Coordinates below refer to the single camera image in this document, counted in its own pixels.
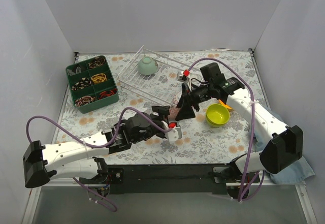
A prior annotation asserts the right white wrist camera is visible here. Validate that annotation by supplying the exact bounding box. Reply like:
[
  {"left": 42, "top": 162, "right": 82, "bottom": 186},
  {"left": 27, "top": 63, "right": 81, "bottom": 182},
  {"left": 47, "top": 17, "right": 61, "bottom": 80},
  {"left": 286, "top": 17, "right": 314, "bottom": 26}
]
[{"left": 176, "top": 70, "right": 192, "bottom": 90}]

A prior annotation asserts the pink patterned bowl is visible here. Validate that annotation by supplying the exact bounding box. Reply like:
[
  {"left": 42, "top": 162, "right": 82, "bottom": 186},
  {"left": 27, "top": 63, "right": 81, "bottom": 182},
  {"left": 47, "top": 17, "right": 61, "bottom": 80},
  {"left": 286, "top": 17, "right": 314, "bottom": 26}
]
[{"left": 168, "top": 107, "right": 180, "bottom": 120}]

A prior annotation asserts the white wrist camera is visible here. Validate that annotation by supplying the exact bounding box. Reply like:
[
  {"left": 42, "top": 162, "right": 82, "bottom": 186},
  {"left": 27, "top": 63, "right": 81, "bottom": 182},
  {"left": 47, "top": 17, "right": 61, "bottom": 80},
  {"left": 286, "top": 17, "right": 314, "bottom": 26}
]
[
  {"left": 176, "top": 70, "right": 192, "bottom": 90},
  {"left": 162, "top": 121, "right": 182, "bottom": 142}
]

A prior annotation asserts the orange bowl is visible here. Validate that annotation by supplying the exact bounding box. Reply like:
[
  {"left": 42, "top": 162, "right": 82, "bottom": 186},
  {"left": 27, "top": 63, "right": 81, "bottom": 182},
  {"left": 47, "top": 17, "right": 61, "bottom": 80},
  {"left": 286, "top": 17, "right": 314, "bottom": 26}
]
[{"left": 219, "top": 100, "right": 233, "bottom": 111}]

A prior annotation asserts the lime green bowl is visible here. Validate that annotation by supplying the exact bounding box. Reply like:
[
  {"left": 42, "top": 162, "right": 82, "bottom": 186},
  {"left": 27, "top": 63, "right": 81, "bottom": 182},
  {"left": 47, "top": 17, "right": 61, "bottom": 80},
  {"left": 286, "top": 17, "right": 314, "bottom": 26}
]
[{"left": 206, "top": 104, "right": 230, "bottom": 127}]

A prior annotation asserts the pale green ceramic bowl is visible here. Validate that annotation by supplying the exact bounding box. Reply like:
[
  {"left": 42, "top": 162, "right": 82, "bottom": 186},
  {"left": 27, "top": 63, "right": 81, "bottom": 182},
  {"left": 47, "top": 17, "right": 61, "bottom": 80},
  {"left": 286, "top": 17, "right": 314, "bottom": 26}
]
[{"left": 137, "top": 56, "right": 158, "bottom": 75}]

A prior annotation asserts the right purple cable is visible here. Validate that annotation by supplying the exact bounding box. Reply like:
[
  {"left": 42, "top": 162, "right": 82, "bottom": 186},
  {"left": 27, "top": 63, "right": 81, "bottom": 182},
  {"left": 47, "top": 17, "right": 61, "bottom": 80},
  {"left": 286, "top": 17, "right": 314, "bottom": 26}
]
[{"left": 186, "top": 57, "right": 265, "bottom": 202}]

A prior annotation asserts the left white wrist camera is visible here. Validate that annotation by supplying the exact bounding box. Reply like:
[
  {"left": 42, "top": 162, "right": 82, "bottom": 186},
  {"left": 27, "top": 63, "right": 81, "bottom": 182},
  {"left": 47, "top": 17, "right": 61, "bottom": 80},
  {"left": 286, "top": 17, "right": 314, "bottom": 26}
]
[{"left": 162, "top": 121, "right": 182, "bottom": 142}]

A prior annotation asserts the white wire dish rack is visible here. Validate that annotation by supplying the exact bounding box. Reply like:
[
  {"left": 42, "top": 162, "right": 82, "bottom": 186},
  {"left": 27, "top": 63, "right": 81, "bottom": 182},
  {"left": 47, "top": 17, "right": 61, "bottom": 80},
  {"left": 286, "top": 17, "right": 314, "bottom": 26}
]
[{"left": 118, "top": 46, "right": 197, "bottom": 107}]

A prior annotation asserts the green compartment organizer tray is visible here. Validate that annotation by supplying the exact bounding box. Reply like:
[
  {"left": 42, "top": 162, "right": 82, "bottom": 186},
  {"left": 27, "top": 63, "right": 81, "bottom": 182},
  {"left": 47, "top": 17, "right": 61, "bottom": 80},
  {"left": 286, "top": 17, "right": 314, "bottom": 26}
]
[{"left": 66, "top": 55, "right": 119, "bottom": 114}]

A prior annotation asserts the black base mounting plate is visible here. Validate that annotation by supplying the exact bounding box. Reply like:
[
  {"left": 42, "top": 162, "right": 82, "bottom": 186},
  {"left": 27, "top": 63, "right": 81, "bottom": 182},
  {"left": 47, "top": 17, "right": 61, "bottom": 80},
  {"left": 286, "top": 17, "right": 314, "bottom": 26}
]
[{"left": 79, "top": 164, "right": 242, "bottom": 198}]

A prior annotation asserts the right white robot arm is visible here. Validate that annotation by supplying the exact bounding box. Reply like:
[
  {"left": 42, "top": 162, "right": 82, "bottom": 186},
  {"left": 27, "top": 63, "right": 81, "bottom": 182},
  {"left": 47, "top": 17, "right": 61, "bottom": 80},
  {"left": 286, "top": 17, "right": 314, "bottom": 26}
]
[{"left": 176, "top": 62, "right": 303, "bottom": 182}]

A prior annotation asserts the blue cloth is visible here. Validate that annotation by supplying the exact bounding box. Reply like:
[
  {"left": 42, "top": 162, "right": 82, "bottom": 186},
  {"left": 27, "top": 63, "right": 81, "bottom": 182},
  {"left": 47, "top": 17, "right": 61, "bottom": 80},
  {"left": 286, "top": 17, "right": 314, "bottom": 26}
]
[{"left": 250, "top": 107, "right": 315, "bottom": 184}]

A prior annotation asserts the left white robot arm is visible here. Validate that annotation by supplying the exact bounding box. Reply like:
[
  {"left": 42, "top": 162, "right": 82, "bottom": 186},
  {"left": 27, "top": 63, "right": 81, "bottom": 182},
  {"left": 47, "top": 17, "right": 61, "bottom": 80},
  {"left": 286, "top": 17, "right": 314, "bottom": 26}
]
[{"left": 22, "top": 107, "right": 178, "bottom": 188}]

